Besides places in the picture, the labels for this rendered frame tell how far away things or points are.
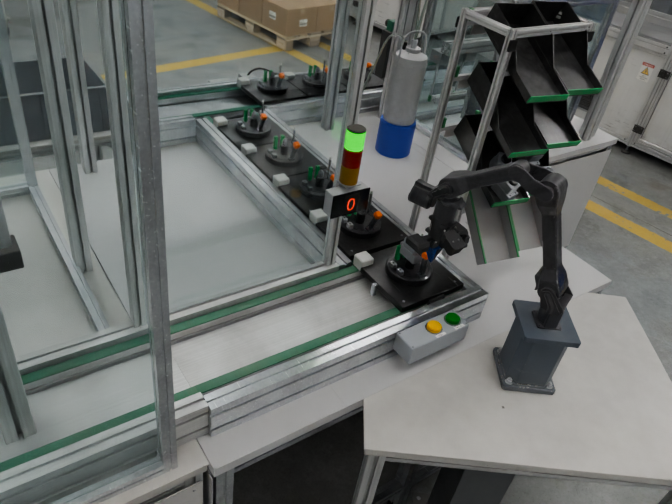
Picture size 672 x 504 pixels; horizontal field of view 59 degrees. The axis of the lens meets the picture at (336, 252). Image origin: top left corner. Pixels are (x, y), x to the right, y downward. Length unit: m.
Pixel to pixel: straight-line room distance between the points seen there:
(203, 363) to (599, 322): 1.24
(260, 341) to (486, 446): 0.62
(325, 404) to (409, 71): 1.44
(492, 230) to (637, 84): 3.79
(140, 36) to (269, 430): 0.97
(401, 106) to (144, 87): 1.80
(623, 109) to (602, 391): 4.05
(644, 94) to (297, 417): 4.58
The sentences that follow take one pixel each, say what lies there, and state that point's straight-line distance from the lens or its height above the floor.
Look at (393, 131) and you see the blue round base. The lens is 2.58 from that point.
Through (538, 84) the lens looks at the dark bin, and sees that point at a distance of 1.72.
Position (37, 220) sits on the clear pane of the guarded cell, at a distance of 0.91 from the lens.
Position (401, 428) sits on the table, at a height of 0.86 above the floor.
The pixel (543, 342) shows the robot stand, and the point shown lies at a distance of 1.60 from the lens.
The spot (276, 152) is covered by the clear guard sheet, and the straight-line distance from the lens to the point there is 1.46.
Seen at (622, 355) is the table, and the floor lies 0.86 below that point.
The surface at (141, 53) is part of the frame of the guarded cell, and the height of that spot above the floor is 1.77.
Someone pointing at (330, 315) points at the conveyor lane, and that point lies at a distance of 1.68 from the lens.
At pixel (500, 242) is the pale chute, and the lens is 1.94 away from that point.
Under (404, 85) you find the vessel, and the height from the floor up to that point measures 1.19.
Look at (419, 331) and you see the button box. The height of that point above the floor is 0.96.
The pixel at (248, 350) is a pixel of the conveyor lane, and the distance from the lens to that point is 1.56.
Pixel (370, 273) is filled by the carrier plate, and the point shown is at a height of 0.97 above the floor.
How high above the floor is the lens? 2.06
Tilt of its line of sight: 37 degrees down
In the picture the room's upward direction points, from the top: 9 degrees clockwise
